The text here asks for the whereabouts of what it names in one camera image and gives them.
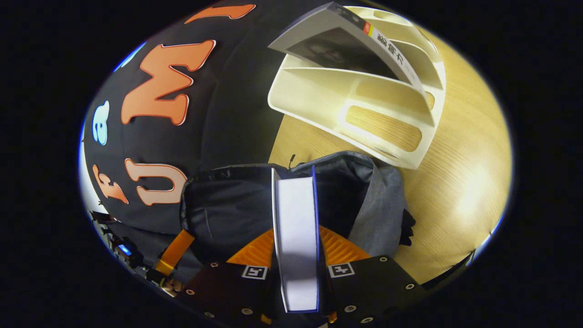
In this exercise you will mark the white bookshelf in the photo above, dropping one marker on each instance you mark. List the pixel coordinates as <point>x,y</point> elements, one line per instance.
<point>319,98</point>

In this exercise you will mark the grey schoolbag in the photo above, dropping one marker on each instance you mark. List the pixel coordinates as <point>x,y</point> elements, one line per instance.
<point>227,209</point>

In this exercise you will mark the black backdrop cloth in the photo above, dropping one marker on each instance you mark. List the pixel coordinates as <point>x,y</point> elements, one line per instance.
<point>227,114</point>

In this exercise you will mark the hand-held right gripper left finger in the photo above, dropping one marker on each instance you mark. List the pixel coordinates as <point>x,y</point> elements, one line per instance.
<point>227,291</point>

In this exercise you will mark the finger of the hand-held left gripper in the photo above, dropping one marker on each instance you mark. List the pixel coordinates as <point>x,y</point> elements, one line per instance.
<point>175,253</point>

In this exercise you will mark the grey cover book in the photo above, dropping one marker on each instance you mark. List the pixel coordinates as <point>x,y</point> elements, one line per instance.
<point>337,50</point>

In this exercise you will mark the blue cover book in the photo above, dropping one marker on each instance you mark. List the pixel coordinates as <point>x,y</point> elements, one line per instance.
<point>296,237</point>

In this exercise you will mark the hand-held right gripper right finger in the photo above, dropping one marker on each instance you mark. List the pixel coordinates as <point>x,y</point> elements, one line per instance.
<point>364,291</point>

